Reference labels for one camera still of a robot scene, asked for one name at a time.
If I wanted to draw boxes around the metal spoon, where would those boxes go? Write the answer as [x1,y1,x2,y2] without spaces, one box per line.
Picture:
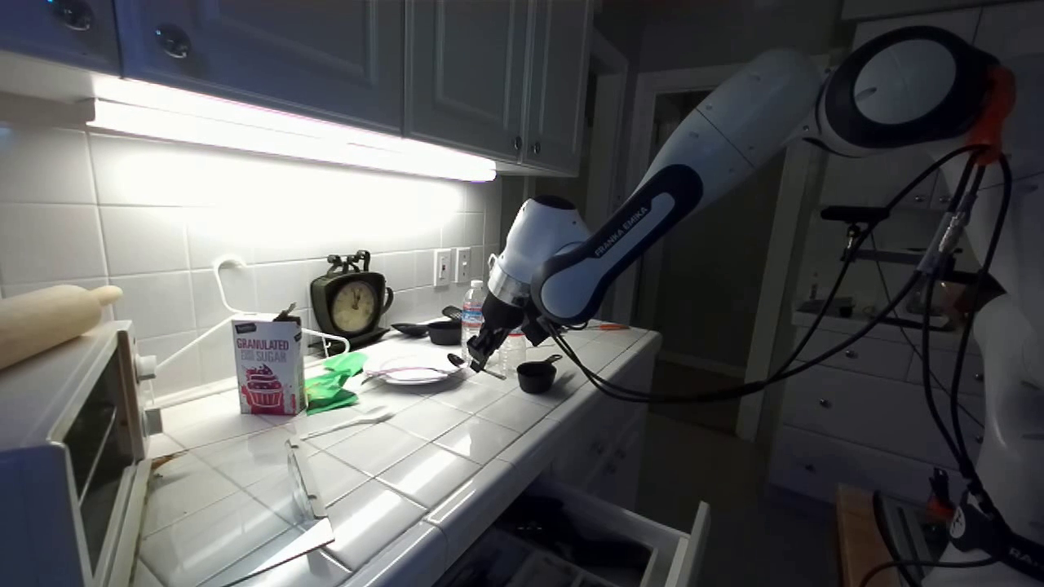
[443,348,508,385]

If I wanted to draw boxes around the clear plastic water bottle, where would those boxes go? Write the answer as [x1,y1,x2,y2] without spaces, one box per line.
[458,277,489,329]

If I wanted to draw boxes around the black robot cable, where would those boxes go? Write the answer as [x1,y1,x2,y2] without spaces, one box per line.
[549,144,1016,408]

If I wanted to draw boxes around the wooden rolling pin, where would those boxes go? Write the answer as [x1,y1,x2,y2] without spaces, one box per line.
[0,282,127,376]

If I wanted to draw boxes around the blue grey upper cabinets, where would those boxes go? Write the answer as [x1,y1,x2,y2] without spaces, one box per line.
[0,0,598,183]

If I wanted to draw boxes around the white kitchen base cabinet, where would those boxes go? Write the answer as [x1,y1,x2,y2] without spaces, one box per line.
[344,322,666,587]

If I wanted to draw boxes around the white round plate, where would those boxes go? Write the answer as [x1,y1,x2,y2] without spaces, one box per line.
[361,358,466,396]

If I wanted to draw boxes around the white plastic spoon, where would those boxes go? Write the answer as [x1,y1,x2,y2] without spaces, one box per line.
[289,401,396,446]

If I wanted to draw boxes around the white background drawer cabinet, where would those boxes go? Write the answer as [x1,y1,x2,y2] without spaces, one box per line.
[764,309,985,505]

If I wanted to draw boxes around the black ornate table clock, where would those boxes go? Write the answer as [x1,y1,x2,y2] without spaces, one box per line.
[307,248,396,352]

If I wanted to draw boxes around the green cloth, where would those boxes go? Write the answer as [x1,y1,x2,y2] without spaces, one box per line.
[299,346,371,415]

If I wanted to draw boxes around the white power cord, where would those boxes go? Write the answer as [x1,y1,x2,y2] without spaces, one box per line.
[151,252,352,379]

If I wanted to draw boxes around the silver toaster oven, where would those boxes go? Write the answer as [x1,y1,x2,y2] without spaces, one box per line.
[0,317,156,587]

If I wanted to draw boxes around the flat metal spatula blade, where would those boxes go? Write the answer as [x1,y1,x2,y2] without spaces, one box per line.
[218,515,342,587]

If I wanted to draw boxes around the black measuring cup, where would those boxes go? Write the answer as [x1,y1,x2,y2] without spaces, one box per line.
[425,314,466,348]
[511,357,561,399]

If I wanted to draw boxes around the white pink carton box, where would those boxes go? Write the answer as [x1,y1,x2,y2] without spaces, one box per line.
[229,307,308,420]

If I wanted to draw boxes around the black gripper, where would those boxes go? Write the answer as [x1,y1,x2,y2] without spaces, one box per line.
[458,288,530,379]

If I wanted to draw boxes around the under cabinet light strip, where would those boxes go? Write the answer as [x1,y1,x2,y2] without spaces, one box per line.
[79,72,502,186]

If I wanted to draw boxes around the white open cutlery drawer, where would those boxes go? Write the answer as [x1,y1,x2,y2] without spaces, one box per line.
[434,475,714,587]

